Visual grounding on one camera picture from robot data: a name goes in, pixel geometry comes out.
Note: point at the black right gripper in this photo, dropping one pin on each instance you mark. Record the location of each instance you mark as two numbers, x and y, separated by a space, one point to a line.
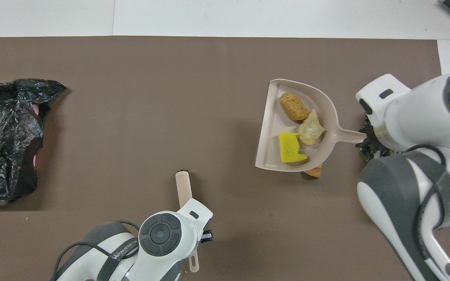
371 144

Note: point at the beige hand brush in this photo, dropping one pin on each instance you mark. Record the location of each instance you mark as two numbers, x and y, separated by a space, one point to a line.
184 187

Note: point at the pale bread chunk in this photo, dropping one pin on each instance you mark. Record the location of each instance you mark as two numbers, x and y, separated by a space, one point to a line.
311 128

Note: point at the sliced orange baguette piece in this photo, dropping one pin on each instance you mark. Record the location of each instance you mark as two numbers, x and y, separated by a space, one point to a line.
314 172

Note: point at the notched yellow sponge piece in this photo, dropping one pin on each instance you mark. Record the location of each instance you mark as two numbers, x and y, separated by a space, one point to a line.
290 148

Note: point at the brown bread roll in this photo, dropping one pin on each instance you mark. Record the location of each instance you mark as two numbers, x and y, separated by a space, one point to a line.
293 106

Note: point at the beige plastic dustpan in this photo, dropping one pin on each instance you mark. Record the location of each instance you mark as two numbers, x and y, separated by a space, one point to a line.
272 148

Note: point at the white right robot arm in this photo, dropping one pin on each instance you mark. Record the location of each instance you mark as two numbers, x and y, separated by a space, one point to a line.
416 117

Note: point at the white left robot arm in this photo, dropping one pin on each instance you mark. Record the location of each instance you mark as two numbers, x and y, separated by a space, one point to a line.
162 234

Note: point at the pink bin under bag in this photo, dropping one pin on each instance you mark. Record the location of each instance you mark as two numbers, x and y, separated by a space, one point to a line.
36 110

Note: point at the crumpled black trash bag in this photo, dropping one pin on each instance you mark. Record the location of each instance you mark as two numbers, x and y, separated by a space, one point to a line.
6 128

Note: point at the brown table mat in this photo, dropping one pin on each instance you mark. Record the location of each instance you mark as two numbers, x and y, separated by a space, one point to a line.
131 97

